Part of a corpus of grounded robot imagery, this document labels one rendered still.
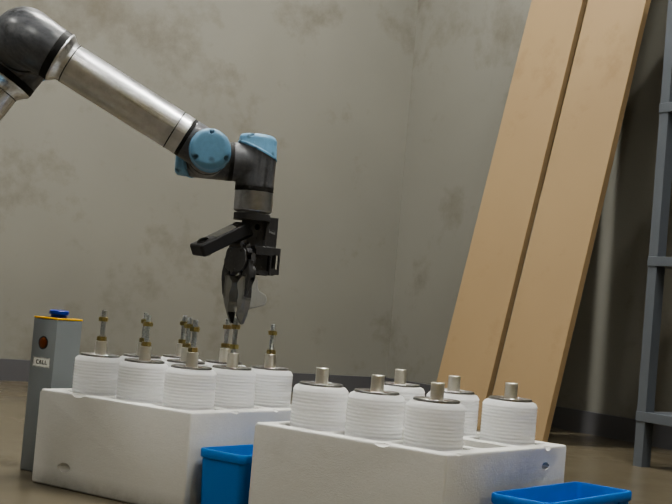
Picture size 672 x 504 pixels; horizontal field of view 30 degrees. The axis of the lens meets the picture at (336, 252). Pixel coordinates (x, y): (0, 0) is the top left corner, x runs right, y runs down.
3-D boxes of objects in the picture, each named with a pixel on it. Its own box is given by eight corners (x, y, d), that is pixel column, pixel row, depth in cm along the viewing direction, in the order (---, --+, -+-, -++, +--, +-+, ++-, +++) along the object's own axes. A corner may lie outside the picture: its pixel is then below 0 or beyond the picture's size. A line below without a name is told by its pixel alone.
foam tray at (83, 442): (182, 515, 219) (191, 412, 220) (30, 481, 242) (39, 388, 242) (312, 498, 251) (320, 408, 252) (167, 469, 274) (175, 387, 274)
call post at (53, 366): (42, 474, 252) (57, 319, 253) (18, 469, 256) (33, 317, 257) (68, 472, 258) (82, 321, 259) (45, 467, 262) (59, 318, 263)
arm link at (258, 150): (233, 135, 247) (276, 139, 248) (228, 190, 246) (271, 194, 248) (237, 130, 239) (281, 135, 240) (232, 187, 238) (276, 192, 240)
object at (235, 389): (222, 467, 233) (230, 370, 234) (188, 460, 240) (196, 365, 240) (258, 465, 240) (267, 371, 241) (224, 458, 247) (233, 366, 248)
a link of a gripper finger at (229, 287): (252, 324, 245) (259, 278, 245) (226, 322, 242) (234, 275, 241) (243, 321, 248) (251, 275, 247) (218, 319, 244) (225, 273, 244)
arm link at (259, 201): (248, 189, 238) (225, 189, 244) (246, 213, 238) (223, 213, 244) (281, 193, 242) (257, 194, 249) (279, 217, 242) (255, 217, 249)
